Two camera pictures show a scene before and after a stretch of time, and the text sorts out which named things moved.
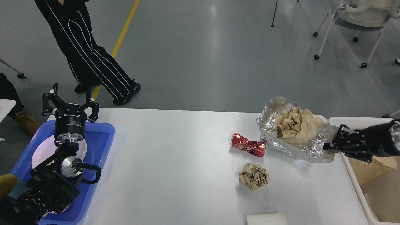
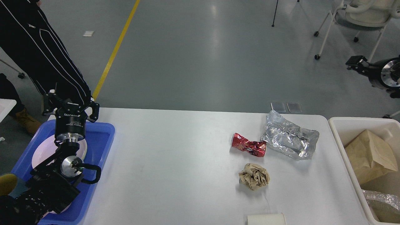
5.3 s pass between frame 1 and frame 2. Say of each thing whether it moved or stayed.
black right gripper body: moved
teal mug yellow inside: stayed
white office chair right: stayed
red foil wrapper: stayed
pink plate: stayed
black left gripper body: stayed
